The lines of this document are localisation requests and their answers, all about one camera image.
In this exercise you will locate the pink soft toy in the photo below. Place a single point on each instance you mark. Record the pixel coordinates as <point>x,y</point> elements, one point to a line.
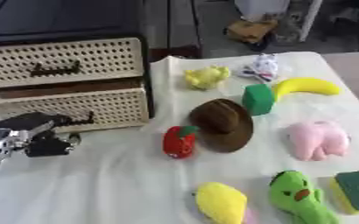
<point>318,140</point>

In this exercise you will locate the green block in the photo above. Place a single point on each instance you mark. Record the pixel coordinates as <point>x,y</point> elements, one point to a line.
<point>258,99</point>

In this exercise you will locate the pale open pierced drawer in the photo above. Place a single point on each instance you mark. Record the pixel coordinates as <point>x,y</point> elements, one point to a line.
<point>75,106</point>

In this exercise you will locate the green plush toy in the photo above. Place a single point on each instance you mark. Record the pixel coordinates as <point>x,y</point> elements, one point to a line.
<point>297,198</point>

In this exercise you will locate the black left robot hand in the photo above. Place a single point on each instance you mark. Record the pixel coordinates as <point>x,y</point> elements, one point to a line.
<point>44,137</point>

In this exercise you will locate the white patterned soft toy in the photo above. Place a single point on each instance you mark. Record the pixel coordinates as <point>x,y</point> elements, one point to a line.
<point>261,68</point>

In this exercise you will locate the yellow plush toy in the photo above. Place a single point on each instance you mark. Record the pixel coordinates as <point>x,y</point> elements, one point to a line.
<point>221,202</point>

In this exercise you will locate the red toy strawberry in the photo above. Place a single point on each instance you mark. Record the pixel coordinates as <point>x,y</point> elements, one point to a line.
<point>179,143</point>

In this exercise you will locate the pale closed pierced drawer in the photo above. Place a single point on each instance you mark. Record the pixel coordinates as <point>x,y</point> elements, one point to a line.
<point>60,62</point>

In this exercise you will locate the yellow toy banana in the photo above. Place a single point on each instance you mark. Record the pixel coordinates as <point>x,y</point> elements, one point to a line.
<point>305,86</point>

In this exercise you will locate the green and yellow sponge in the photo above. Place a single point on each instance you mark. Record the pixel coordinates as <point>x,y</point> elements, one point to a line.
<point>356,191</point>

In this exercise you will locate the brown toy hat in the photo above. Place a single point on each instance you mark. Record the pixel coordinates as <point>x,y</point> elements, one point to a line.
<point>223,124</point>

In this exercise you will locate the yellow soft toy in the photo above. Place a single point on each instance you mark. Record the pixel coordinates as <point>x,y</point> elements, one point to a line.
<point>206,77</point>

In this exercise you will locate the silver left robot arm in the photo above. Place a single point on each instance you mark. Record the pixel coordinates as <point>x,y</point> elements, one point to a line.
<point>1,145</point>

